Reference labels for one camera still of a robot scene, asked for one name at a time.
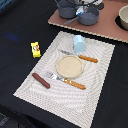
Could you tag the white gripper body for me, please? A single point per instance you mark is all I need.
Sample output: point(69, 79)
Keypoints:
point(88, 3)

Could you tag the yellow butter box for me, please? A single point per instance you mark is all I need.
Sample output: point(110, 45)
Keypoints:
point(35, 50)

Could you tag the brown toy sausage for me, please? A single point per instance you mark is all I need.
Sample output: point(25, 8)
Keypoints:
point(41, 80)

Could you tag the white toy fish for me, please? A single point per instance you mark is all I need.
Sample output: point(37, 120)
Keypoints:
point(79, 11)

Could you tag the grey toy saucepan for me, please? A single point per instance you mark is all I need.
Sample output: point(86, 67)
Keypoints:
point(88, 18)

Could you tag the grey toy pot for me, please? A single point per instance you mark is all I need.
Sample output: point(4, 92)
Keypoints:
point(66, 9)

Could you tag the beige bowl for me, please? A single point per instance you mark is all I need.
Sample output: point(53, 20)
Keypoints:
point(123, 14)

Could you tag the round wooden plate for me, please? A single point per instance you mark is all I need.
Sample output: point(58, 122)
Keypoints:
point(69, 66)

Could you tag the woven beige placemat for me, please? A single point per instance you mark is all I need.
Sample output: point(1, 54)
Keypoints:
point(70, 103)

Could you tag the knife with orange handle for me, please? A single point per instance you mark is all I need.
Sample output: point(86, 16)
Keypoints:
point(80, 56)

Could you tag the fork with orange handle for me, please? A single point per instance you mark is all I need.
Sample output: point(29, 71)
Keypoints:
point(67, 81)

